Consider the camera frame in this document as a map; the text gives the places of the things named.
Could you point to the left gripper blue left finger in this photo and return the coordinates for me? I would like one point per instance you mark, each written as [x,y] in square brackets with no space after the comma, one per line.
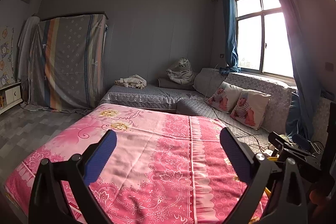
[97,155]

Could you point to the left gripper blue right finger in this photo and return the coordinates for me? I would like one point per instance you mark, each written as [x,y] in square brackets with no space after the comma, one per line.
[238,155]

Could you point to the person right hand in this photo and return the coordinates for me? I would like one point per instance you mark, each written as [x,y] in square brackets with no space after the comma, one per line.
[324,211]

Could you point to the white power strip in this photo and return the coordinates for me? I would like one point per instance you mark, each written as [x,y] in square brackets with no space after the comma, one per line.
[269,152]

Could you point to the right baby print pillow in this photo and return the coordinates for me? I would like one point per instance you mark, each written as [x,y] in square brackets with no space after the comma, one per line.
[250,108]

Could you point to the baby print pillow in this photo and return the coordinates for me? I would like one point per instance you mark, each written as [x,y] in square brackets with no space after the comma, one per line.
[225,97]
[250,108]

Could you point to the left baby print pillow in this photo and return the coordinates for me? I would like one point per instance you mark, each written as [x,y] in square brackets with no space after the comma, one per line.
[225,97]

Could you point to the blue right curtain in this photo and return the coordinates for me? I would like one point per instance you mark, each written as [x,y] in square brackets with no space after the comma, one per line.
[305,76]

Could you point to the blue curtain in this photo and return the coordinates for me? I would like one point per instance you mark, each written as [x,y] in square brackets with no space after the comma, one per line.
[305,76]
[231,46]

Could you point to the pink floral table cloth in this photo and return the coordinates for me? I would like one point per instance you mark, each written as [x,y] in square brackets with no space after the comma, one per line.
[166,168]

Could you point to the grey quilted sofa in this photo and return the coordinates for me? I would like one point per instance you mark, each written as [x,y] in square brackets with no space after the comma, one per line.
[193,103]

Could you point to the crumpled beige cloth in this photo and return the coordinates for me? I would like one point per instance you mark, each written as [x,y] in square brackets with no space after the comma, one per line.
[134,81]

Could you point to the blue left curtain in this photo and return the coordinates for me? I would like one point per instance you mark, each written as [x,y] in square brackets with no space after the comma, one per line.
[231,46]

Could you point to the white tiger plush toy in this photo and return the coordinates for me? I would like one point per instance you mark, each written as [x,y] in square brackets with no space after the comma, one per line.
[181,72]

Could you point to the grey folded cushion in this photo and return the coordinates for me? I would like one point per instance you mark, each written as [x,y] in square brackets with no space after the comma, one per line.
[168,84]

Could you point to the white low drawer cabinet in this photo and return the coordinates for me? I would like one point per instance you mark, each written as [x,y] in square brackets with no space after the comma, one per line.
[10,96]

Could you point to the striped sheet covered wardrobe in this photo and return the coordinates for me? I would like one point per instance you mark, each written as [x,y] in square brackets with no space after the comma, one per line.
[65,72]

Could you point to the white hanging towel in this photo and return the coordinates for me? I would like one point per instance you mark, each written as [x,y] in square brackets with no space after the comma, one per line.
[24,44]

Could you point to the window with dark frame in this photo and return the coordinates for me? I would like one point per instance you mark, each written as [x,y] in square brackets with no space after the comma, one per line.
[262,38]

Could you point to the cartoon print wall cloth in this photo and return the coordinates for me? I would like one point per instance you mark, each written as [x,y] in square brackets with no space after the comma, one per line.
[6,56]

